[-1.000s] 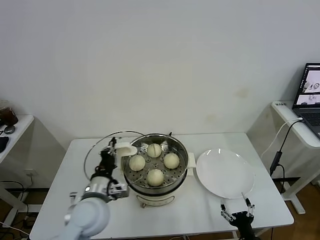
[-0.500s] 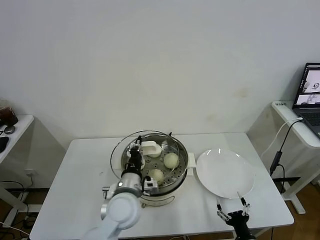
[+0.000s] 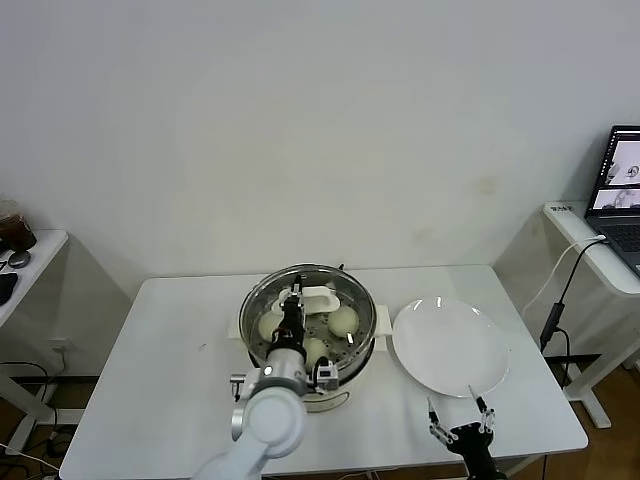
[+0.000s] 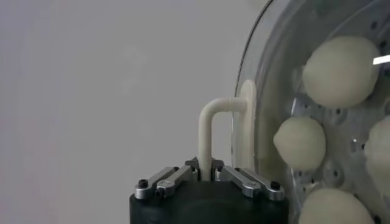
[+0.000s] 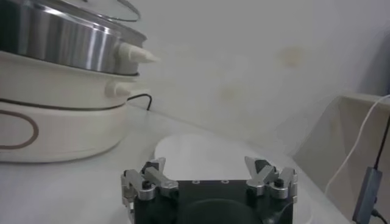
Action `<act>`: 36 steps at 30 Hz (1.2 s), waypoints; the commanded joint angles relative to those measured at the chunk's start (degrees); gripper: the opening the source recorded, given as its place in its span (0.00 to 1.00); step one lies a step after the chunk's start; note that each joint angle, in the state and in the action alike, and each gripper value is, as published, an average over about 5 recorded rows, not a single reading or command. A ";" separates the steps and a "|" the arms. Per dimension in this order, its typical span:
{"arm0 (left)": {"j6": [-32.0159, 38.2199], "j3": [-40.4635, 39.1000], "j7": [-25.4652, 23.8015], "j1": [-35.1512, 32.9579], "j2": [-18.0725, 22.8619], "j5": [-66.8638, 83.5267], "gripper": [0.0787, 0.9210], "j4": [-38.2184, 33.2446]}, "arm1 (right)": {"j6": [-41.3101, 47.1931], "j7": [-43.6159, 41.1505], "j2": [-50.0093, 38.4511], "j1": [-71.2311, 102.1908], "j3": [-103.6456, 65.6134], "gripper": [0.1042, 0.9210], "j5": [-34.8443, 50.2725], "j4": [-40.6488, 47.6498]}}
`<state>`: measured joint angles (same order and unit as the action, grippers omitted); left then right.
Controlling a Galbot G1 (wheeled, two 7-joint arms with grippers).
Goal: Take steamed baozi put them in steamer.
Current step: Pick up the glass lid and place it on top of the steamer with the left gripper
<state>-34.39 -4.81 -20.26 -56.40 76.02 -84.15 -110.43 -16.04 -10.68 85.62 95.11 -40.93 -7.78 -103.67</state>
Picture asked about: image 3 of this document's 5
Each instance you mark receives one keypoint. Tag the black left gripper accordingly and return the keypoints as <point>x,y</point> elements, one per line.
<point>291,327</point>

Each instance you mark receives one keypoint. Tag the stainless steel steamer basket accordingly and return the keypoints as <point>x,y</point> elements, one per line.
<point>362,357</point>

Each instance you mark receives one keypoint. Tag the grey round disc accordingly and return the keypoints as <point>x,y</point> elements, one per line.
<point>19,259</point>

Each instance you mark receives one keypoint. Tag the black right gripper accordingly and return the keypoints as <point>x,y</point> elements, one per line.
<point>472,442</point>

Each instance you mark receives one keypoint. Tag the steel steamer pot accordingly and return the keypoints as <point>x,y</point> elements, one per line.
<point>334,402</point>

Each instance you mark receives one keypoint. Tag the white steamed baozi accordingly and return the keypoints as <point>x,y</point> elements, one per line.
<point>315,352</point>
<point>342,321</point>
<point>269,325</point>

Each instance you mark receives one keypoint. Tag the white round plate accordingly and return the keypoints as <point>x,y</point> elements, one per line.
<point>440,340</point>

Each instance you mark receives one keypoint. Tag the white wall outlet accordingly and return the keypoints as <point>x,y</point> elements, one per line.
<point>60,345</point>

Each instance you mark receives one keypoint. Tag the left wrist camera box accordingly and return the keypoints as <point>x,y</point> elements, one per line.
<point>326,375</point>

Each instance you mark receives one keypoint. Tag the flat black object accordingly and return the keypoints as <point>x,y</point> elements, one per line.
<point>5,289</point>

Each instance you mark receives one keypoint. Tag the white desk with label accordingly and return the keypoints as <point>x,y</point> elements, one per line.
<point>600,265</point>

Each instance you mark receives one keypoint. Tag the brown filled clear jar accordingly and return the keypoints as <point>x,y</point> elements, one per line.
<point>17,232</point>

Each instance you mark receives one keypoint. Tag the grey open laptop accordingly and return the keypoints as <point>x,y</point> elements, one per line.
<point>620,235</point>

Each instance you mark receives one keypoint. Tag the white desk with jar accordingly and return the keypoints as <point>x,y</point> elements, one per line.
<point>40,250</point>

